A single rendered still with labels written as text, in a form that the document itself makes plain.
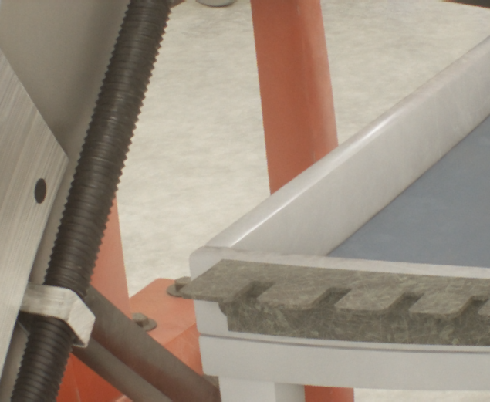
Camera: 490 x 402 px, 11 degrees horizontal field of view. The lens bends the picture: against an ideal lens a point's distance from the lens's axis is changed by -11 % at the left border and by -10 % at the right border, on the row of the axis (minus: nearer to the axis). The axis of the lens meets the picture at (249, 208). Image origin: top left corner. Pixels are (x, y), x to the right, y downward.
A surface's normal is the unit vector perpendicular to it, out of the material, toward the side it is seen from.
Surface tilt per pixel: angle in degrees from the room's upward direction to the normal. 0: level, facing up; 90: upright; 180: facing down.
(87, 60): 90
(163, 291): 0
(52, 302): 40
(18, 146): 90
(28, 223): 90
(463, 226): 0
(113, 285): 90
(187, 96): 0
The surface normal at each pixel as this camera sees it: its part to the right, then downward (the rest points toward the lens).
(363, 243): -0.09, -0.94
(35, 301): -0.37, -0.51
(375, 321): -0.46, 0.33
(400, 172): 0.88, 0.07
